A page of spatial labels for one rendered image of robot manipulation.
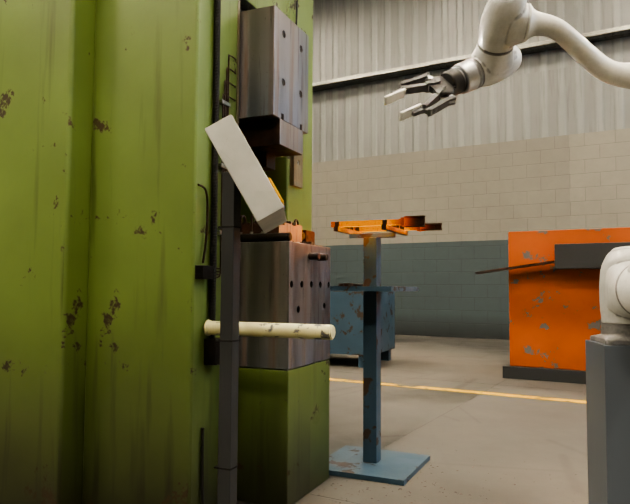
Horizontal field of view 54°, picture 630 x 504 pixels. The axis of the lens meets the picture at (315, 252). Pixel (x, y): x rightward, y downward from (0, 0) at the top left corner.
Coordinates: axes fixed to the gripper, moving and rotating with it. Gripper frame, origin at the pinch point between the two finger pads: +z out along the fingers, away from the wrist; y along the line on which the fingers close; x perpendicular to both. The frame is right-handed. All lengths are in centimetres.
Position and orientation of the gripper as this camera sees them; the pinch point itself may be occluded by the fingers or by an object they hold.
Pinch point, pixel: (400, 105)
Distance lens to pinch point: 178.6
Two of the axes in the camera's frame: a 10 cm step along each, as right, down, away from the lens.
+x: -0.2, -5.9, -8.1
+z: -8.6, 4.2, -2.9
